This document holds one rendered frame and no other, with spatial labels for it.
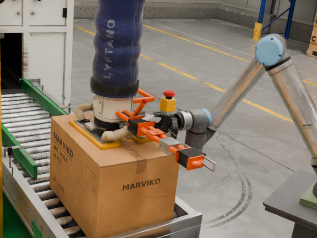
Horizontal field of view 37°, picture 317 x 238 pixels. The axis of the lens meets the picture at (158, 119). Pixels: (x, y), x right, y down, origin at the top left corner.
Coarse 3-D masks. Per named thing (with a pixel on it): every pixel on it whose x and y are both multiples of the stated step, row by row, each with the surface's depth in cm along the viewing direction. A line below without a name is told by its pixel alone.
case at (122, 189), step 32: (64, 128) 225; (64, 160) 227; (96, 160) 196; (128, 160) 199; (160, 160) 207; (64, 192) 232; (96, 192) 198; (128, 192) 204; (160, 192) 214; (96, 224) 201; (128, 224) 210
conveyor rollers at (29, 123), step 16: (16, 96) 381; (16, 112) 354; (32, 112) 352; (48, 112) 359; (16, 128) 321; (32, 128) 326; (48, 128) 325; (32, 144) 301; (48, 144) 306; (16, 160) 278; (48, 160) 281; (48, 176) 263; (48, 192) 246; (48, 208) 237; (64, 208) 233; (64, 224) 223
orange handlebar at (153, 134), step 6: (138, 90) 249; (144, 96) 245; (150, 96) 240; (138, 102) 234; (120, 114) 212; (126, 120) 207; (150, 126) 201; (144, 132) 196; (150, 132) 193; (156, 132) 194; (162, 132) 195; (150, 138) 194; (156, 138) 190; (174, 150) 181; (192, 162) 172; (198, 162) 172
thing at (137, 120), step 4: (136, 116) 205; (140, 116) 206; (144, 116) 207; (128, 120) 202; (132, 120) 201; (136, 120) 204; (140, 120) 204; (144, 120) 205; (128, 124) 204; (132, 124) 200; (136, 124) 198; (140, 124) 198; (144, 124) 199; (148, 124) 200; (152, 124) 202; (128, 128) 203; (132, 128) 201; (136, 128) 199; (140, 128) 198; (132, 132) 201; (136, 132) 199; (140, 132) 199
